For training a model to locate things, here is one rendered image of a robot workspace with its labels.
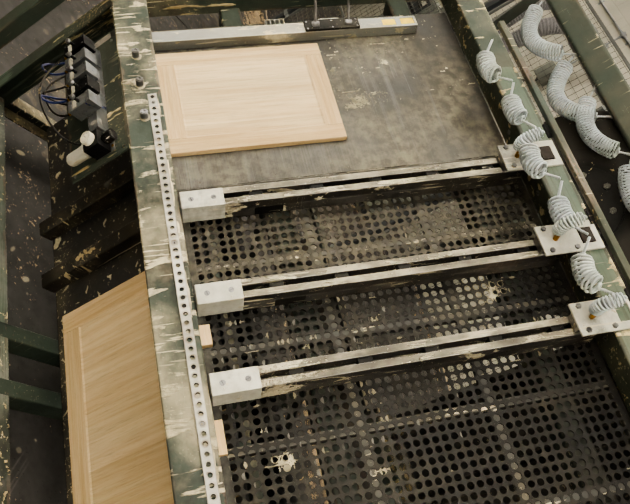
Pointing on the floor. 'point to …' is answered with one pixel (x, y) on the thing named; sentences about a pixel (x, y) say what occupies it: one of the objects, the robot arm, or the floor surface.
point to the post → (13, 25)
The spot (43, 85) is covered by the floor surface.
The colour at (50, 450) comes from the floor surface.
